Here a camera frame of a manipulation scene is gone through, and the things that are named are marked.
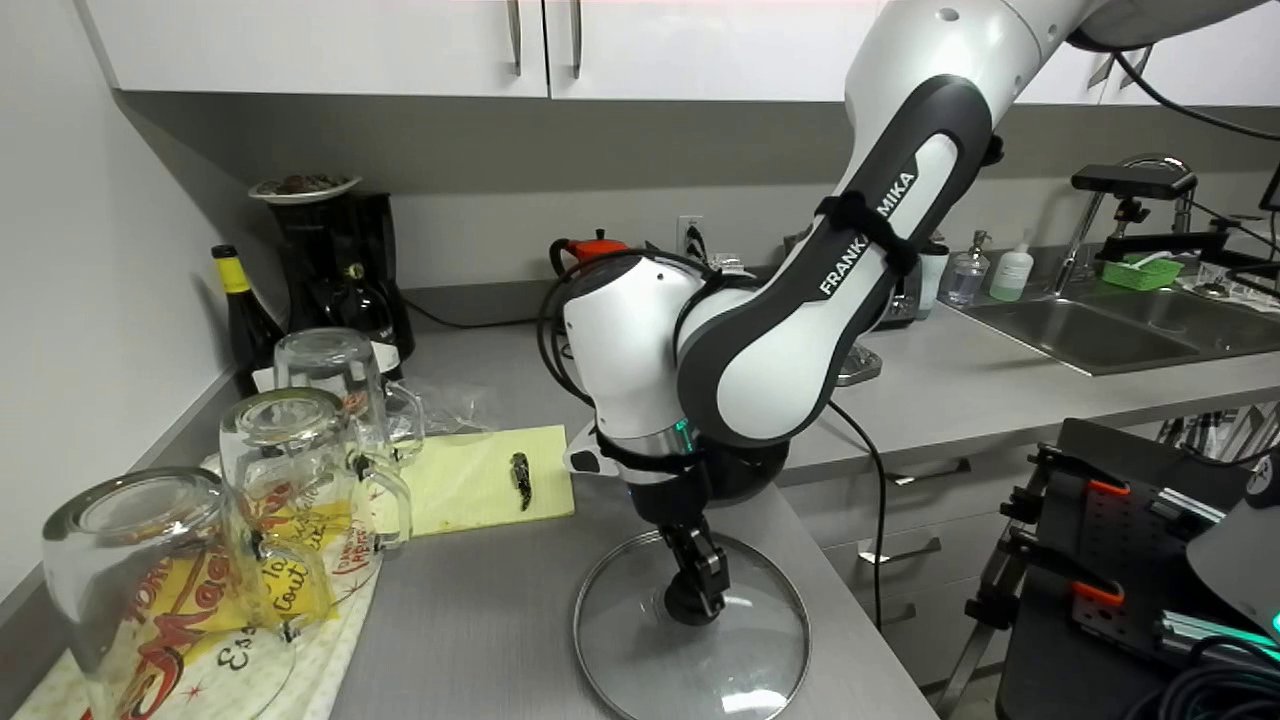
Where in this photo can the yellow printed dish towel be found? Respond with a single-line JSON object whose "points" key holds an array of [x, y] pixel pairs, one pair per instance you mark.
{"points": [[317, 662]]}

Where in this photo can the glass pot lid black knob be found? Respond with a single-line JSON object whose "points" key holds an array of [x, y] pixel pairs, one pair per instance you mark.
{"points": [[646, 666]]}

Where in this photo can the red moka pot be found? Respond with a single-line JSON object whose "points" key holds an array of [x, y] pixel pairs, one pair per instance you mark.
{"points": [[564, 250]]}

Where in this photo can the green sponge holder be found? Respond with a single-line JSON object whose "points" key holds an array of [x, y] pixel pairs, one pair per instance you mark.
{"points": [[1148, 275]]}

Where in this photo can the black perforated mounting board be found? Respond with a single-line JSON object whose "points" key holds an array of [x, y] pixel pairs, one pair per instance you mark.
{"points": [[1197, 554]]}

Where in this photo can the white soap bottle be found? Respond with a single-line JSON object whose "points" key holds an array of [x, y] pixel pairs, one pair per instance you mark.
{"points": [[1011, 277]]}

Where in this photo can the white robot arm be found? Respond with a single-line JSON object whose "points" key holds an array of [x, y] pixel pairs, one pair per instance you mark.
{"points": [[703, 379]]}

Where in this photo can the upturned glass mug near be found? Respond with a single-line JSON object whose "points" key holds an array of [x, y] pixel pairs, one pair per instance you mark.
{"points": [[162, 601]]}

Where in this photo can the upturned glass mug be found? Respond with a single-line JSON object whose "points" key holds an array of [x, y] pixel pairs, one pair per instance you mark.
{"points": [[360, 379], [162, 601], [313, 501]]}

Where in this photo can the dark wine bottle yellow cap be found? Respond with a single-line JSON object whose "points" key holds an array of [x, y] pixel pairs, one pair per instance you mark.
{"points": [[251, 327]]}

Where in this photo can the black orange clamp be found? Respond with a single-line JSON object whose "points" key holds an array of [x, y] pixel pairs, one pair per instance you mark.
{"points": [[1048, 512], [1021, 570]]}

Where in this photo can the black orange clamp upper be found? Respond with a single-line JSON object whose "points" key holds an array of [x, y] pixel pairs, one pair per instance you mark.
{"points": [[1048, 512]]}

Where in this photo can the upturned glass mug far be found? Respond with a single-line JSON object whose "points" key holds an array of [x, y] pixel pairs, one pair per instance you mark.
{"points": [[360, 379]]}

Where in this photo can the black drip coffee maker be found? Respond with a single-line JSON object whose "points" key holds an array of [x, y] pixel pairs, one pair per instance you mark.
{"points": [[337, 252]]}

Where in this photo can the stainless steel sink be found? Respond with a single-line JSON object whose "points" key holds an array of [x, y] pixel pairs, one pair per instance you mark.
{"points": [[1110, 332]]}

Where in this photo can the upturned glass mug middle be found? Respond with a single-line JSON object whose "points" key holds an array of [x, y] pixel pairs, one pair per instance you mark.
{"points": [[313, 501]]}

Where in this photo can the black orange clamp lower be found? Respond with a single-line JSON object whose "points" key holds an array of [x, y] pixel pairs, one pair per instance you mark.
{"points": [[1021, 570]]}

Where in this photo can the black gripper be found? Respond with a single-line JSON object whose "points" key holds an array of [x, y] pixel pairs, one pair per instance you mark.
{"points": [[678, 512]]}

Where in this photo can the camera on black stand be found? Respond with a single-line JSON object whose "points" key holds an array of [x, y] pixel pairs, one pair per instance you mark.
{"points": [[1132, 187]]}

